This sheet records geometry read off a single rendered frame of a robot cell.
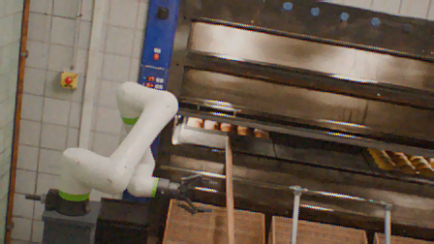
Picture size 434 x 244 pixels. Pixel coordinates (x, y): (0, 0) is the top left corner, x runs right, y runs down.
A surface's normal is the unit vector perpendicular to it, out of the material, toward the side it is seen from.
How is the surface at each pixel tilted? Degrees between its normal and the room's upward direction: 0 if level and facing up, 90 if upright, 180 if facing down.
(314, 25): 90
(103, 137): 90
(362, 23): 90
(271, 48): 70
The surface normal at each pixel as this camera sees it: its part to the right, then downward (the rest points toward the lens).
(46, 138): -0.03, 0.28
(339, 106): 0.03, -0.07
